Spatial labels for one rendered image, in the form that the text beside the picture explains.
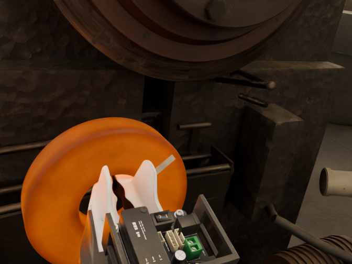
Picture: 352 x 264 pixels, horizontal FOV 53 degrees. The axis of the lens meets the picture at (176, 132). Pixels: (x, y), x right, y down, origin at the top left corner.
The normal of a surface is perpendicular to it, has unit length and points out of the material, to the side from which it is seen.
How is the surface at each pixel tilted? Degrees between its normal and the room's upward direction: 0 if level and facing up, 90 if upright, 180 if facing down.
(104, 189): 90
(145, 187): 88
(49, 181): 88
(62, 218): 88
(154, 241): 15
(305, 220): 0
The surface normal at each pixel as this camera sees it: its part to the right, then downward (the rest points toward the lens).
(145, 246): 0.22, -0.76
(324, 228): 0.12, -0.90
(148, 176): -0.85, 0.08
